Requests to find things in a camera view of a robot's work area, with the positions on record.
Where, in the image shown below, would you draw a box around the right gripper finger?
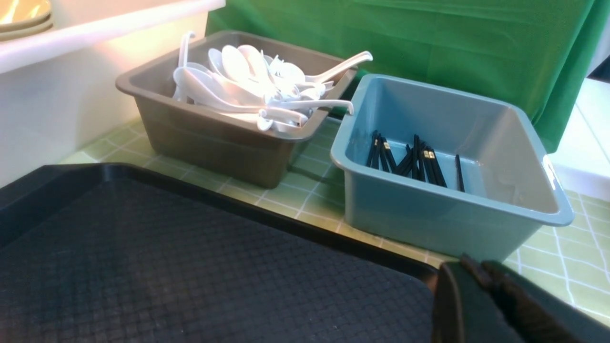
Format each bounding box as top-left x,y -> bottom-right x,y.
431,255 -> 610,343

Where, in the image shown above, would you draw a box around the blue chopstick bin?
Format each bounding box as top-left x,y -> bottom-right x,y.
330,74 -> 575,261

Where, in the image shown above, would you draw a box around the black chopsticks in bin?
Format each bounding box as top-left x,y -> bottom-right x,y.
365,130 -> 448,188

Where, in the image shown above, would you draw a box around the grey spoon bin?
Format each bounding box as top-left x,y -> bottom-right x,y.
115,30 -> 345,189

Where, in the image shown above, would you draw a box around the pile of white spoons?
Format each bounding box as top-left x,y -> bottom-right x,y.
173,32 -> 373,132

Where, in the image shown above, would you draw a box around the black serving tray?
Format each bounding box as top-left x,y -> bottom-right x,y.
0,163 -> 436,343

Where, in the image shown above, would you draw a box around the large white plastic tub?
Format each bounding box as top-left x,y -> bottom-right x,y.
0,0 -> 226,185

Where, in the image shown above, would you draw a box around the stack of tan bowls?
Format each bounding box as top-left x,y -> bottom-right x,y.
0,0 -> 54,42

